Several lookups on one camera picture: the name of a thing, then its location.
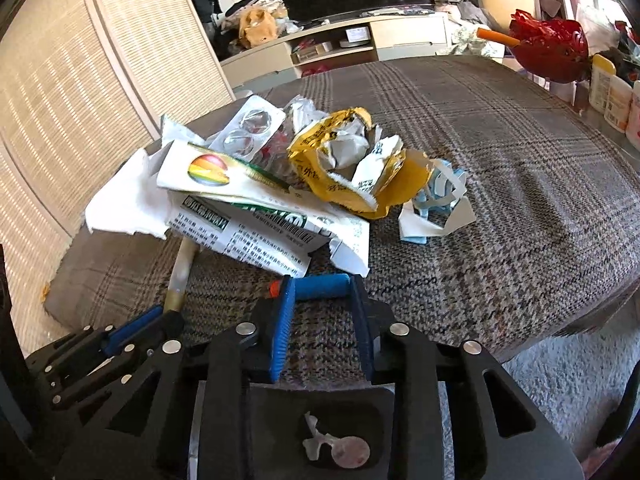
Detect white jar with pink label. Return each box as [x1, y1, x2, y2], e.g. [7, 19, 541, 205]
[603, 77, 634, 134]

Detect white tissue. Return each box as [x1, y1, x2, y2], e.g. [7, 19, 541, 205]
[84, 149, 174, 239]

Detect grey plaid blanket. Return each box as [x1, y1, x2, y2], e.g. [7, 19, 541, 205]
[44, 55, 640, 362]

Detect blue white torn packaging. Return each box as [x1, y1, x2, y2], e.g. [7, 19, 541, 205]
[398, 158, 477, 247]

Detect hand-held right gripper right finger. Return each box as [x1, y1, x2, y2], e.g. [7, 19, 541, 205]
[349, 275, 541, 461]

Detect pink fleece pants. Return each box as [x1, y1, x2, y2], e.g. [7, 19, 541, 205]
[582, 440, 632, 480]

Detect cream television cabinet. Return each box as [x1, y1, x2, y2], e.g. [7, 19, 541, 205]
[219, 10, 452, 80]

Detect cream coloured pen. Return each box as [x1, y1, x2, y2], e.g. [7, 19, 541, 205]
[165, 237, 199, 322]

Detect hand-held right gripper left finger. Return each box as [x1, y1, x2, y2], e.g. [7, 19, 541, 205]
[102, 276, 297, 461]

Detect white printed carton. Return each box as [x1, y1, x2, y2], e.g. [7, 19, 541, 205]
[166, 193, 314, 279]

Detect tan plush toy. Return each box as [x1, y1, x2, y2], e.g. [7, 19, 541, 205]
[237, 7, 279, 49]

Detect white torn paper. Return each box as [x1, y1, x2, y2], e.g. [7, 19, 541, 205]
[159, 114, 221, 155]

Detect blue marker pen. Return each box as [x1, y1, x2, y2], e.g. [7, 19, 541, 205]
[268, 274, 354, 302]

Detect woven rattan screen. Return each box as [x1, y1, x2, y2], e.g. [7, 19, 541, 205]
[0, 0, 237, 356]

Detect white jar with yellow lid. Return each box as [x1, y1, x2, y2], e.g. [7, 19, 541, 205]
[588, 53, 617, 111]

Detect wrappers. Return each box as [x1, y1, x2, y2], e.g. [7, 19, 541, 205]
[156, 140, 372, 277]

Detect orange white stick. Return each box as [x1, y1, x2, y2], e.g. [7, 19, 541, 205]
[476, 27, 522, 47]

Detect yellow packaging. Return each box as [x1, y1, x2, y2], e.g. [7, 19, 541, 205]
[286, 107, 437, 219]

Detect silver blister pack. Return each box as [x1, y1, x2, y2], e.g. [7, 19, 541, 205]
[207, 95, 287, 159]

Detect person's right foot dark sock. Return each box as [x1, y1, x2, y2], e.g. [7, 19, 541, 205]
[595, 362, 640, 448]

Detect clear plastic wrapper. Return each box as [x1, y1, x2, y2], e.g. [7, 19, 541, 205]
[260, 97, 332, 176]

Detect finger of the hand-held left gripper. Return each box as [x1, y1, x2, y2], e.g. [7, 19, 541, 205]
[50, 306, 185, 363]
[47, 350, 166, 411]

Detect fluffy grey rug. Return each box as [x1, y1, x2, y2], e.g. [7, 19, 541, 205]
[500, 305, 640, 480]

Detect red bowl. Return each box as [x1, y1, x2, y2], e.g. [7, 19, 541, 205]
[509, 9, 592, 84]

